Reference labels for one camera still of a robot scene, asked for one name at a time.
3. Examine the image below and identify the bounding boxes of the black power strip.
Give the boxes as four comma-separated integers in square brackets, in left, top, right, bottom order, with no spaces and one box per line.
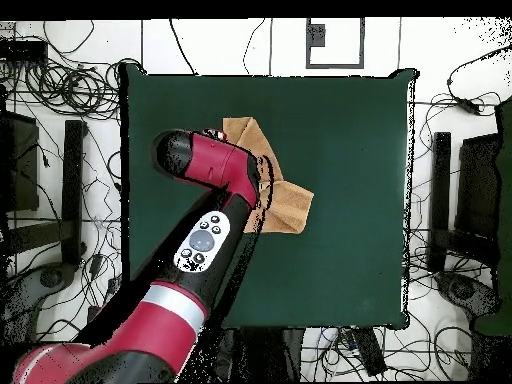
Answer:
[351,327,388,377]

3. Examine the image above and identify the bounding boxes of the black floor stand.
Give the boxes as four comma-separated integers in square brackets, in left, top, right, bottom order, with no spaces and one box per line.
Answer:
[3,119,88,267]
[426,131,501,273]

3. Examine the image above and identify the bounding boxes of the tan terry towel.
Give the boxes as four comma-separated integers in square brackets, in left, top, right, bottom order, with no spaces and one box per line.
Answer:
[222,116,315,235]

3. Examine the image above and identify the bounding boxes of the dark green table cloth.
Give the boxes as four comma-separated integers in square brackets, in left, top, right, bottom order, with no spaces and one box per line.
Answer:
[119,63,419,331]

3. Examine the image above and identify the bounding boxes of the black power adapter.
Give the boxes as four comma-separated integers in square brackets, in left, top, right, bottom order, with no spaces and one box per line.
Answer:
[455,97,481,116]

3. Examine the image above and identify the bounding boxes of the grey square frame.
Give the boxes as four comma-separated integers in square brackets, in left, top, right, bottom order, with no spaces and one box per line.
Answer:
[305,17,366,70]

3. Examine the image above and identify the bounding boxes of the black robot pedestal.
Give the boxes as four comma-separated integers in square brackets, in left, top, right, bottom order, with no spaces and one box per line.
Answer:
[217,327,305,383]

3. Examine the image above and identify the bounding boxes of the coiled black cables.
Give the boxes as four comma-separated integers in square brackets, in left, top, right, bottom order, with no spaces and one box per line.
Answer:
[23,59,121,121]

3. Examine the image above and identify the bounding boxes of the grey chair base leg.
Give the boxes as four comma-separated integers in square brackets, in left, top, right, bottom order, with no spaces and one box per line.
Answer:
[0,261,79,349]
[434,270,503,321]

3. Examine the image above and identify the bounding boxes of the small black device box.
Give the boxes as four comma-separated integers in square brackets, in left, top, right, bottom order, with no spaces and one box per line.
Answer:
[0,39,49,64]

